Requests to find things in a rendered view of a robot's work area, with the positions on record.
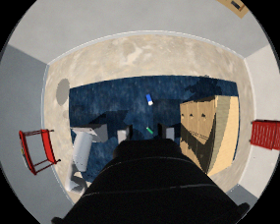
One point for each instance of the small wooden chest of drawers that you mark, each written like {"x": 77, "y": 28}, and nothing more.
{"x": 225, "y": 132}

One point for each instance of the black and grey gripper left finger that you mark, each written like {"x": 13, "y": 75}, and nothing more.
{"x": 126, "y": 133}

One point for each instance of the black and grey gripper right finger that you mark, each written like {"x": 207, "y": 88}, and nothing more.
{"x": 165, "y": 132}

